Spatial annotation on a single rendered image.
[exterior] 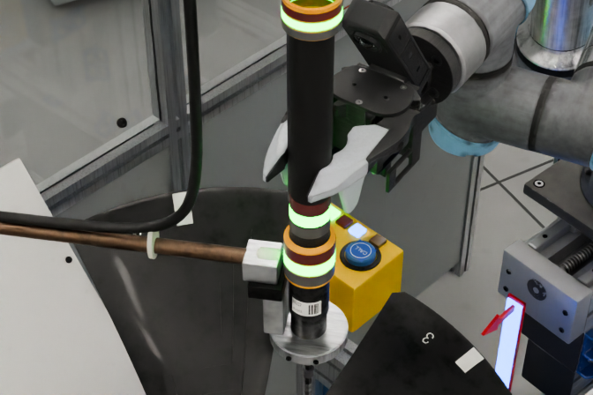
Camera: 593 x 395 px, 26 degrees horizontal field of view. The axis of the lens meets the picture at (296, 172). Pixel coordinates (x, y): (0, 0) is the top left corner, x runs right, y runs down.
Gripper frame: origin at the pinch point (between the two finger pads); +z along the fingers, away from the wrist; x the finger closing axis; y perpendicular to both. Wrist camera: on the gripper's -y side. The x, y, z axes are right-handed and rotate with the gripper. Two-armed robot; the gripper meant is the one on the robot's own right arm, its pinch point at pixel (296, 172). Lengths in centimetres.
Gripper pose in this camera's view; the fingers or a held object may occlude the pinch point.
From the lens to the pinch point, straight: 99.5
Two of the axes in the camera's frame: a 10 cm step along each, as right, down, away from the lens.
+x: -8.3, -3.8, 4.2
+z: -5.6, 5.6, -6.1
